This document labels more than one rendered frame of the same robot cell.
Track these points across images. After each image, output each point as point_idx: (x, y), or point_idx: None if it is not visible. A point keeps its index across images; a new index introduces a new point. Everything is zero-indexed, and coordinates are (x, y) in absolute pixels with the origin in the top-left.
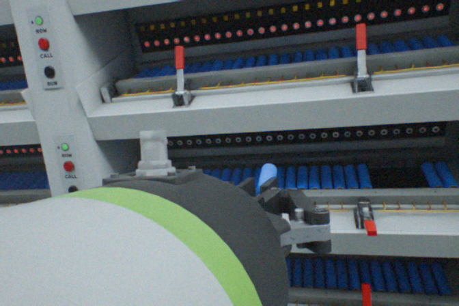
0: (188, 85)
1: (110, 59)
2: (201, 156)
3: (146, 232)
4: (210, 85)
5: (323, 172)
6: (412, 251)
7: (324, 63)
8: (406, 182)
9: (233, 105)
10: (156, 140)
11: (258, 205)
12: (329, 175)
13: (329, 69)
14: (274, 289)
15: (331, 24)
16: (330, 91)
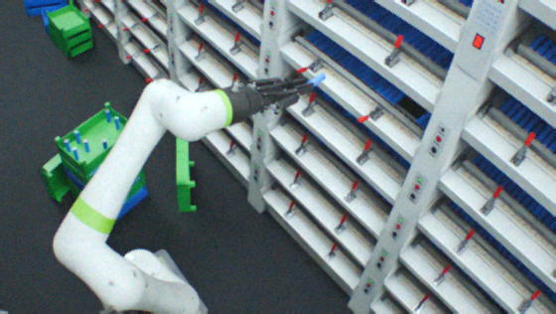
0: (331, 9)
1: None
2: None
3: (220, 102)
4: (345, 12)
5: (385, 81)
6: (384, 139)
7: (390, 38)
8: (414, 111)
9: (339, 34)
10: (235, 85)
11: (258, 98)
12: (385, 85)
13: (392, 42)
14: (238, 113)
15: None
16: (379, 55)
